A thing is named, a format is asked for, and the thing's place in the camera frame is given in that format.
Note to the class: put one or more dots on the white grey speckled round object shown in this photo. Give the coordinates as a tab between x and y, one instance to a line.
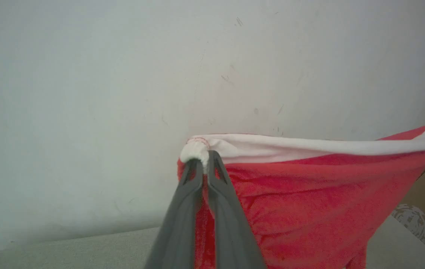
414	222

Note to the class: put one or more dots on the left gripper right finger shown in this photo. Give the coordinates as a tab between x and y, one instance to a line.
231	231

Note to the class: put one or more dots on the red and white shorts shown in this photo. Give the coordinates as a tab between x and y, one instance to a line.
309	201

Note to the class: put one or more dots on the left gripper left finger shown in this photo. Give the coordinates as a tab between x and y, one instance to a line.
178	224

